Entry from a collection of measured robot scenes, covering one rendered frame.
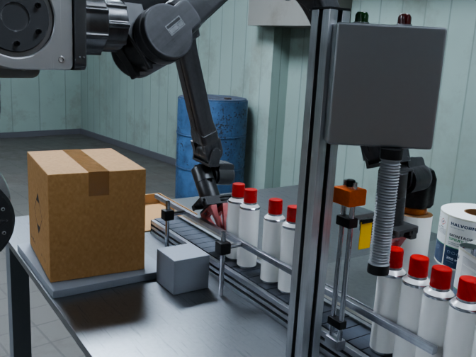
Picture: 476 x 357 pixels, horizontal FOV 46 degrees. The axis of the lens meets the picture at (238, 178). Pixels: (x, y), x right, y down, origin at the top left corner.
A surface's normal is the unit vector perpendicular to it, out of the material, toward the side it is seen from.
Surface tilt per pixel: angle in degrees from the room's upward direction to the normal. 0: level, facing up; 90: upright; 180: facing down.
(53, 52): 90
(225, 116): 90
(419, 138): 90
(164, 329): 0
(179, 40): 70
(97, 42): 124
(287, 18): 90
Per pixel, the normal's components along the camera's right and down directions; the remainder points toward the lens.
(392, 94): -0.03, 0.22
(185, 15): 0.62, -0.14
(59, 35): 0.64, 0.21
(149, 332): 0.05, -0.97
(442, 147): -0.77, 0.11
